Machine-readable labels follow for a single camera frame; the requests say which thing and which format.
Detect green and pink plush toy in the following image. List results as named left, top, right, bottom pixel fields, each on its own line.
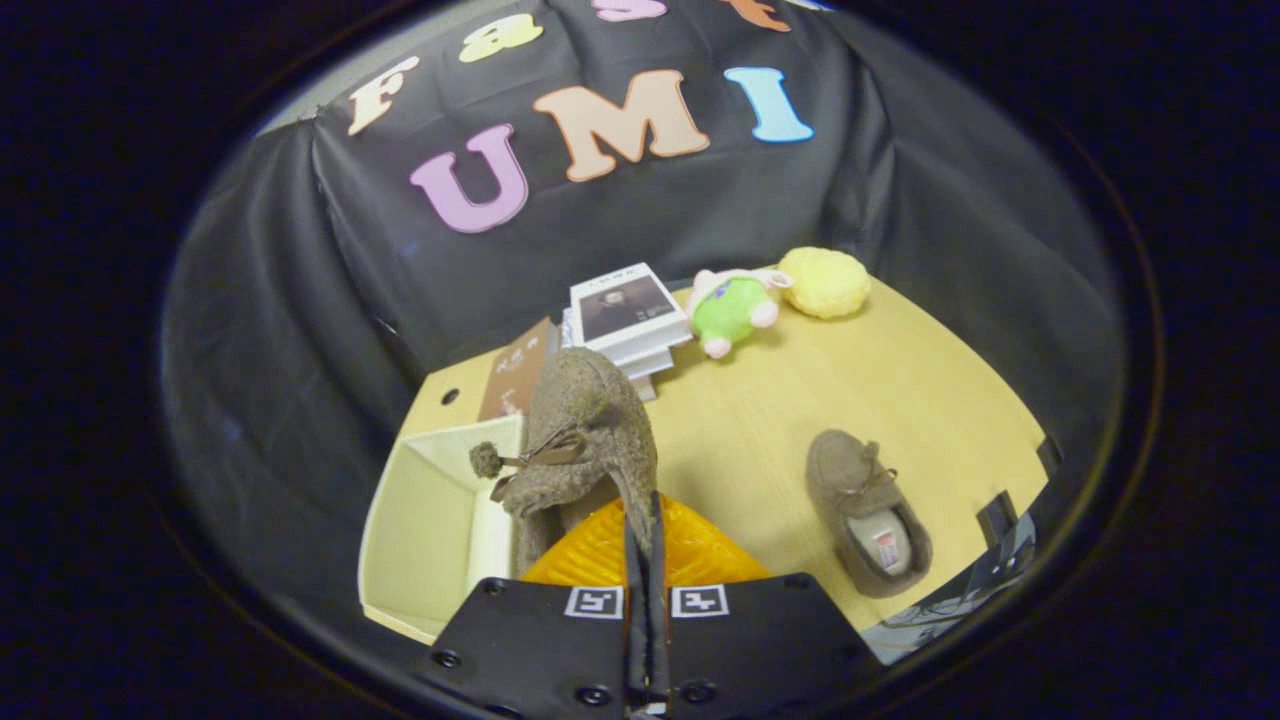
left=688, top=267, right=796, bottom=359

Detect white book with portrait cover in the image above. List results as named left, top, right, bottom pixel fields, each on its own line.
left=568, top=262, right=693, bottom=363

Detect brown book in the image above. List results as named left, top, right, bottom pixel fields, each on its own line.
left=478, top=318, right=561, bottom=421

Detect yellow fluffy plush ball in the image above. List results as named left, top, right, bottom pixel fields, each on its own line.
left=777, top=247, right=872, bottom=320

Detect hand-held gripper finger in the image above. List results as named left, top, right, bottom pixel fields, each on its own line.
left=648, top=494, right=883, bottom=719
left=428, top=498, right=648, bottom=719

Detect brown fuzzy shoe with bow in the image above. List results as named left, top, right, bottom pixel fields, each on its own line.
left=470, top=347, right=661, bottom=576
left=805, top=428, right=934, bottom=599

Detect grey fabric storage box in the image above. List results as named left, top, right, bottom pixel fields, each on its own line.
left=358, top=413, right=528, bottom=646

